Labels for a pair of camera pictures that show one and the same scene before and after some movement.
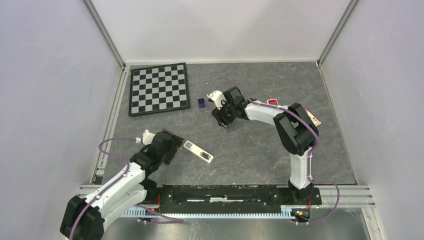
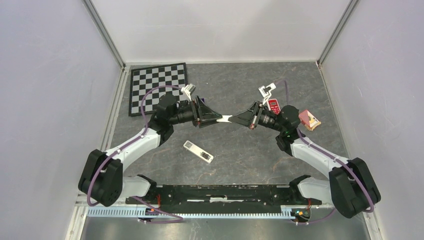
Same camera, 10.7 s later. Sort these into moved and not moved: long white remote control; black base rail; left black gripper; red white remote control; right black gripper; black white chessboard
Moved: right black gripper; left black gripper
Not moved: black white chessboard; red white remote control; black base rail; long white remote control
